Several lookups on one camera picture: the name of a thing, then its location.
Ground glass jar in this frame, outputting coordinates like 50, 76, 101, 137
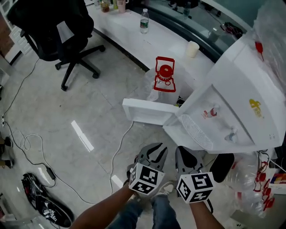
100, 0, 111, 13

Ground cream paper cup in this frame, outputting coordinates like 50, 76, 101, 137
185, 40, 200, 59

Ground person's right forearm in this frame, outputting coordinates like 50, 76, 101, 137
189, 199, 222, 229

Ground grey flat board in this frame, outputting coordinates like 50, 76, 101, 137
229, 194, 286, 229

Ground white drip tray grille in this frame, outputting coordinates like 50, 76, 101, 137
178, 114, 214, 151

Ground small plastic water bottle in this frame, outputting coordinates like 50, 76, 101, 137
139, 8, 150, 35

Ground person's legs in jeans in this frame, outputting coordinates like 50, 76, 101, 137
107, 194, 182, 229

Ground white window ledge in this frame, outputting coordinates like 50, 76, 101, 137
86, 3, 216, 90

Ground black power adapter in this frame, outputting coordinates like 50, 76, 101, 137
45, 165, 57, 180

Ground blue dispenser tap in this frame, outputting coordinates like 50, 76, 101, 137
223, 125, 239, 143

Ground person's white shoe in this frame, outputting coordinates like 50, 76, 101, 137
156, 181, 175, 198

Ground white water dispenser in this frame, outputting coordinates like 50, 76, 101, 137
162, 33, 286, 155

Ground colourful printed box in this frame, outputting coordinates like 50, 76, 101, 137
269, 172, 286, 195

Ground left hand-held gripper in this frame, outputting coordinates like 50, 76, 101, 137
126, 142, 169, 196

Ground person's left forearm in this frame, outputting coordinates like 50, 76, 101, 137
69, 185, 135, 229

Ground black framed window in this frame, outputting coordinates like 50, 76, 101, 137
127, 0, 269, 64

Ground pink tumbler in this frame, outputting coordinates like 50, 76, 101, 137
117, 0, 131, 14

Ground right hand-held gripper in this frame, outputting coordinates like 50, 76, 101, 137
174, 146, 215, 204

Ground black office chair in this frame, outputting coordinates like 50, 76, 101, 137
6, 0, 106, 92

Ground pile of clear plastic jugs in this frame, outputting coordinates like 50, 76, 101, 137
223, 150, 278, 219

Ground thin grey cable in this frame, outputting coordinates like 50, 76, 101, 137
4, 120, 49, 169

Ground red dispenser tap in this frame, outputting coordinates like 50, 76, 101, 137
206, 103, 221, 118

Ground black floor cable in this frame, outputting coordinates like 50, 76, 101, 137
2, 58, 40, 119

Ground clear jug with red handle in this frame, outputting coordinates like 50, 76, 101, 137
143, 56, 194, 106

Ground white power cord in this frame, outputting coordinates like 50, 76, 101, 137
53, 120, 135, 205

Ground white shelf unit with drawers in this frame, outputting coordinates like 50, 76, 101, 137
0, 0, 33, 66

